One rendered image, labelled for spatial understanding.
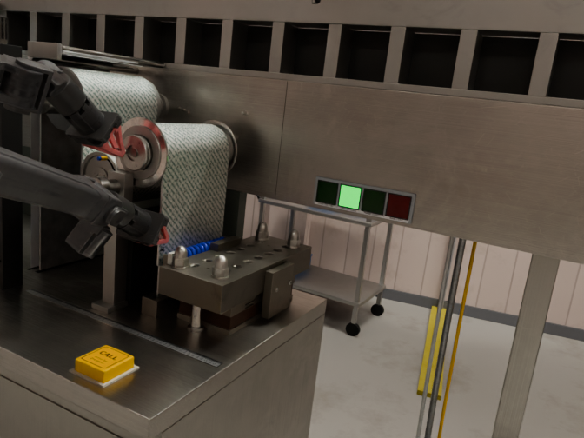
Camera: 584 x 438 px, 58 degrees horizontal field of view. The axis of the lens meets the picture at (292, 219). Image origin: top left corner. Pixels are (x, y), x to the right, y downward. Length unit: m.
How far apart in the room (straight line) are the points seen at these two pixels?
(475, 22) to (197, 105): 0.73
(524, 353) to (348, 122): 0.70
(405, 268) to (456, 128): 2.91
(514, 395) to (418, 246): 2.61
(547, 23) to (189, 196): 0.82
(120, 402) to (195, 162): 0.55
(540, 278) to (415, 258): 2.68
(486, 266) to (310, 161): 2.84
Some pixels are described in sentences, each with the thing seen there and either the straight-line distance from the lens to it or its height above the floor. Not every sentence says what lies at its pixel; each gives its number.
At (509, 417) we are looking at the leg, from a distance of 1.50.
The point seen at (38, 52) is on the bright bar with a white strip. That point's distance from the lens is 1.35.
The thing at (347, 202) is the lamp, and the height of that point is 1.17.
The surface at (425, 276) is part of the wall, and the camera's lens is 4.04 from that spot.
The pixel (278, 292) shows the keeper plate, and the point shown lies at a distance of 1.20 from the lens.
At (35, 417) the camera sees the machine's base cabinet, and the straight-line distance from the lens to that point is 1.15.
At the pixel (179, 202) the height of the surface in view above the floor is 1.15.
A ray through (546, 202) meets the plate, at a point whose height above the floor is 1.25.
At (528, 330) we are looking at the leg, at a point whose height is 0.92.
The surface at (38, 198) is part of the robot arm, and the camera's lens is 0.80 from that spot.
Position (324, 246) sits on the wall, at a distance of 4.10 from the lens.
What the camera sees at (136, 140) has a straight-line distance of 1.14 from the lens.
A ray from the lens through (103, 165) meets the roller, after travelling 1.25.
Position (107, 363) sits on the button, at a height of 0.92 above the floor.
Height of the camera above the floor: 1.39
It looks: 13 degrees down
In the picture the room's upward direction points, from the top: 7 degrees clockwise
